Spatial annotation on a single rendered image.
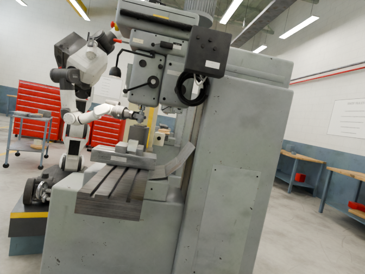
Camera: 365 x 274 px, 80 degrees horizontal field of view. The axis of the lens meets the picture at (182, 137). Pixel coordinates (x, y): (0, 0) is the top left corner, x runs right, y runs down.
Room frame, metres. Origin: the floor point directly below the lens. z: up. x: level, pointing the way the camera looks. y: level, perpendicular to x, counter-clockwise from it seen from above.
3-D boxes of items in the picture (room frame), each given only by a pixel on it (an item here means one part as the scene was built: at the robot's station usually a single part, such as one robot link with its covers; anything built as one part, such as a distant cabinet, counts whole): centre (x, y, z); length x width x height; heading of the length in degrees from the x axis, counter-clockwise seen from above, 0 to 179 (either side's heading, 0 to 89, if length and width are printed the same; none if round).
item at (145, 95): (1.42, 0.29, 1.47); 0.21 x 0.19 x 0.32; 7
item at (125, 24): (1.43, 0.28, 1.81); 0.47 x 0.26 x 0.16; 97
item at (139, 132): (1.78, 0.35, 1.06); 0.22 x 0.12 x 0.20; 1
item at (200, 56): (1.13, -0.04, 1.62); 0.20 x 0.09 x 0.21; 97
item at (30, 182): (1.64, 1.09, 0.50); 0.20 x 0.05 x 0.20; 26
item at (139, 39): (1.43, 0.25, 1.68); 0.34 x 0.24 x 0.10; 97
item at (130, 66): (1.41, 0.40, 1.45); 0.04 x 0.04 x 0.21; 7
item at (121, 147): (1.24, 0.33, 1.05); 0.15 x 0.06 x 0.04; 8
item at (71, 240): (1.42, 0.32, 0.46); 0.81 x 0.32 x 0.60; 97
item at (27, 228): (1.98, 0.96, 0.20); 0.78 x 0.68 x 0.40; 26
